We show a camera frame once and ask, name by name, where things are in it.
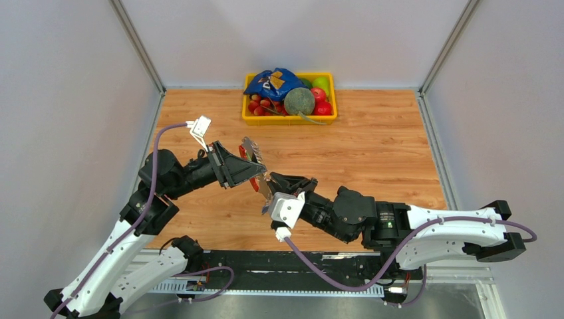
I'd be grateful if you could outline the bunch of red fruits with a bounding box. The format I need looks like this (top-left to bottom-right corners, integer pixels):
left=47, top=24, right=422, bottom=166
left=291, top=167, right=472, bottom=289
left=247, top=94, right=289, bottom=116

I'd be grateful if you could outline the green apple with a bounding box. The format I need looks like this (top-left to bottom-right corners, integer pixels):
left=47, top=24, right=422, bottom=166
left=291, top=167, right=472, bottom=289
left=312, top=76, right=331, bottom=96

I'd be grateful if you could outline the red tomato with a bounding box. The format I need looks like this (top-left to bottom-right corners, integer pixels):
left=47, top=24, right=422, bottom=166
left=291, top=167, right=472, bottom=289
left=312, top=101, right=333, bottom=116

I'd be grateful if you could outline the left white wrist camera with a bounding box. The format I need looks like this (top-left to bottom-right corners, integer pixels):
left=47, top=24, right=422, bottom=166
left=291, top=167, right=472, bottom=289
left=186, top=115, right=212, bottom=152

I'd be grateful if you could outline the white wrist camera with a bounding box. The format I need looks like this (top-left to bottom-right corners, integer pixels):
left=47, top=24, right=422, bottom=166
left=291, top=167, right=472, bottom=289
left=186, top=115, right=212, bottom=152
left=267, top=192, right=306, bottom=242

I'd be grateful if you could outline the yellow plastic bin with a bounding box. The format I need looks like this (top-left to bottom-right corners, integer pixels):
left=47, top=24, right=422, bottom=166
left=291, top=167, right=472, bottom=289
left=241, top=72, right=338, bottom=126

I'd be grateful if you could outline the red handled key ring holder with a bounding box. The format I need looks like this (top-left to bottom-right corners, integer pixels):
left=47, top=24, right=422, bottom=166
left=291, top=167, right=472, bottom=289
left=238, top=136, right=273, bottom=215

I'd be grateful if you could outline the blue snack bag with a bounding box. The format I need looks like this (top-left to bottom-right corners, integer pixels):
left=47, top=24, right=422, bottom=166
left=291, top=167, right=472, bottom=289
left=243, top=68, right=307, bottom=101

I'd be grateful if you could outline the red apple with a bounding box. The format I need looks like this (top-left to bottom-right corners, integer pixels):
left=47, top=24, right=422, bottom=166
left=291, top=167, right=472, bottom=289
left=311, top=87, right=327, bottom=102

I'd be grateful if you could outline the green melon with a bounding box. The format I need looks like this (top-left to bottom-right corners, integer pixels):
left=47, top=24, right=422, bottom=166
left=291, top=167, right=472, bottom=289
left=283, top=88, right=326, bottom=125

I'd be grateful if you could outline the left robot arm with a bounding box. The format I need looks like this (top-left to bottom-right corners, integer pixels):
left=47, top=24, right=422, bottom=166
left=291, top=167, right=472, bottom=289
left=44, top=140, right=266, bottom=318

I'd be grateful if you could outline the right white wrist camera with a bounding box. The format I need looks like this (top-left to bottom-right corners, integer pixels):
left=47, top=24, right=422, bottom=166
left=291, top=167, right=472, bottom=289
left=267, top=192, right=306, bottom=242

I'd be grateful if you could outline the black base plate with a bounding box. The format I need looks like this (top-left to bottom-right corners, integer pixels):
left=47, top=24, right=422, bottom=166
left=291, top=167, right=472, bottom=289
left=176, top=249, right=424, bottom=293

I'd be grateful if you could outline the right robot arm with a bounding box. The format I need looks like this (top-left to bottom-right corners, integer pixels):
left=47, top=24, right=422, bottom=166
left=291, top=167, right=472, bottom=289
left=265, top=173, right=526, bottom=278

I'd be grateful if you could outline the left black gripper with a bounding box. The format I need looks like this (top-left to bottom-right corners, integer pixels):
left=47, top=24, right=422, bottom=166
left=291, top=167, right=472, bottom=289
left=165, top=140, right=267, bottom=200

